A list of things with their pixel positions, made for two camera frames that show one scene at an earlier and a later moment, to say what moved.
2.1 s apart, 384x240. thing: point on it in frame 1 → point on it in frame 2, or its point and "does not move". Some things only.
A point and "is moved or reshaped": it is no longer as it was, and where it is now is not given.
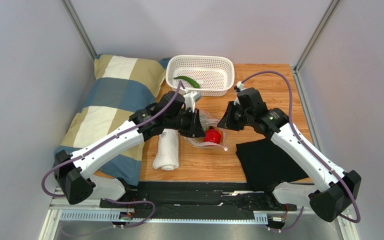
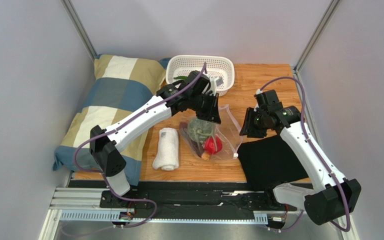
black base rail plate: x=191 y=200 does not move
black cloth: x=263 y=166 does not move
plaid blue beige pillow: x=122 y=86 does not move
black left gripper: x=194 y=129 → x=212 y=114
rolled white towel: x=167 y=156 does not move
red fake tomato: x=213 y=135 → x=213 y=145
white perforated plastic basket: x=215 y=75 does not move
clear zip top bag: x=215 y=136 is moved or reshaped
